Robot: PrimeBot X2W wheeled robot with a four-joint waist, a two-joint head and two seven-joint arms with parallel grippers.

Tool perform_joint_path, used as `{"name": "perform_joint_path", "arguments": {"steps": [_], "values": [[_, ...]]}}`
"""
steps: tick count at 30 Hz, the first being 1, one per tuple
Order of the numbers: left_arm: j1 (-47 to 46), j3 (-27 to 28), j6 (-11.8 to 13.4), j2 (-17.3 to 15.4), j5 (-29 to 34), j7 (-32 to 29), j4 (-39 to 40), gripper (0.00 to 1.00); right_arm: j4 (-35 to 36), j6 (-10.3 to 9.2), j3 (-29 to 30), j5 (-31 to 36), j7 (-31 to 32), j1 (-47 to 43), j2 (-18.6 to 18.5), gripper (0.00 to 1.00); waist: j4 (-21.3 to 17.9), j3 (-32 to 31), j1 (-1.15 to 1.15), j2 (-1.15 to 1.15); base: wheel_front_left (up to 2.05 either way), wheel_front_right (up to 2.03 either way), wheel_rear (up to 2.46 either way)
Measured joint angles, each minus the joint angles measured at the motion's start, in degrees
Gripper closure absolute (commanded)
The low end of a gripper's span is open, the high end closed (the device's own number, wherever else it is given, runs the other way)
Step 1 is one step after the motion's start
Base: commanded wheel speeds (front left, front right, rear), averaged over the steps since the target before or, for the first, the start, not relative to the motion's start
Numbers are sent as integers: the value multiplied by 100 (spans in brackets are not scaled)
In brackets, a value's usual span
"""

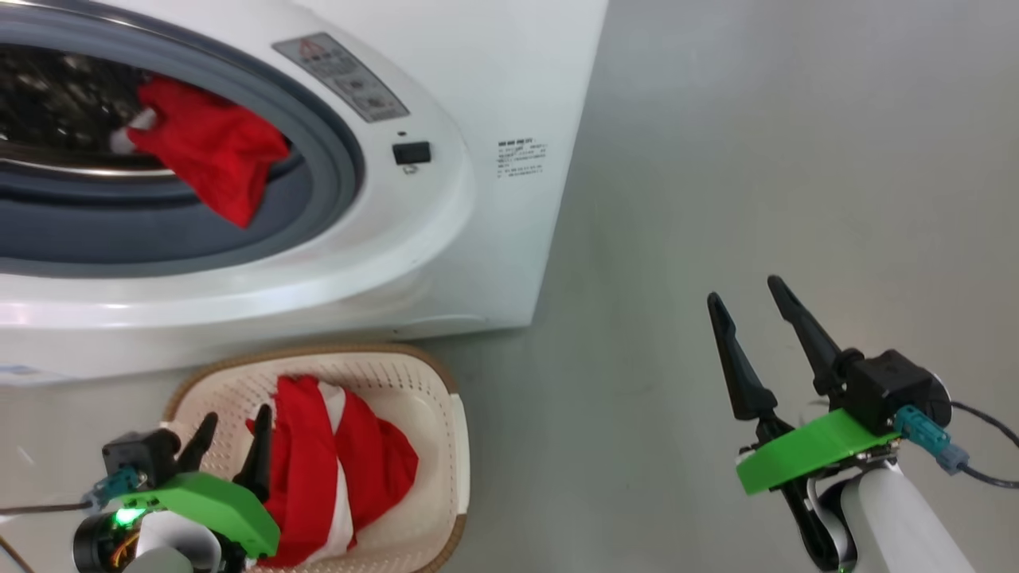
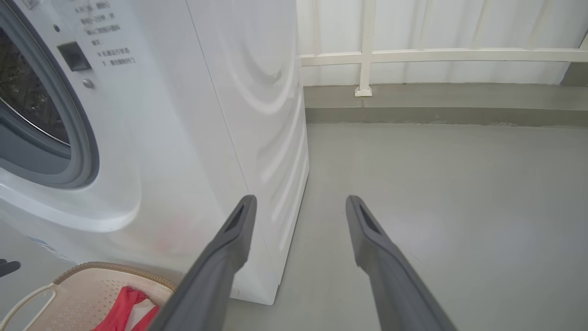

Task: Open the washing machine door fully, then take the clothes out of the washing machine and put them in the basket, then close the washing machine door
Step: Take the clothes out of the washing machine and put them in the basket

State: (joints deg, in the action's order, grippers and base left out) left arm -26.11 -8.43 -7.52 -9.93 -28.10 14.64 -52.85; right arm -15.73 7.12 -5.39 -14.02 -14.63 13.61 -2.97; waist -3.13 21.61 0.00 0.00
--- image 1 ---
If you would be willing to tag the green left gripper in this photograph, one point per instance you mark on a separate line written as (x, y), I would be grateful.
(215, 497)

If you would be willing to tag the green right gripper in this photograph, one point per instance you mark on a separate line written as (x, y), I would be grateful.
(804, 454)

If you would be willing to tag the red garment with white trim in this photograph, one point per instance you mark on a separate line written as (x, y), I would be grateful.
(215, 151)
(318, 477)

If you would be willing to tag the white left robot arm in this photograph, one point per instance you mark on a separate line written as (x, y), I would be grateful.
(159, 549)

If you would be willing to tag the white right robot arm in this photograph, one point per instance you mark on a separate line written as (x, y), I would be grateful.
(892, 525)

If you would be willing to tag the cream perforated laundry basket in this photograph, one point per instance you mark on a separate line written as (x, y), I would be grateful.
(422, 414)

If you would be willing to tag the white front-load washing machine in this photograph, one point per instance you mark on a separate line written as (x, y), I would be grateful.
(478, 239)

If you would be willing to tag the black door latch socket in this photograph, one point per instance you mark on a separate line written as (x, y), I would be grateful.
(411, 153)

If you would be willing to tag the printed text label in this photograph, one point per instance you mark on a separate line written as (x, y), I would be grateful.
(522, 159)

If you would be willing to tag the steel washer drum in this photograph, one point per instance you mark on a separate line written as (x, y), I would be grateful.
(64, 95)

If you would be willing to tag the grey warning sticker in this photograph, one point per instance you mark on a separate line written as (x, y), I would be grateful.
(342, 76)

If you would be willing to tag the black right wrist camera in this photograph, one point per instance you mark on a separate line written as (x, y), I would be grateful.
(884, 386)

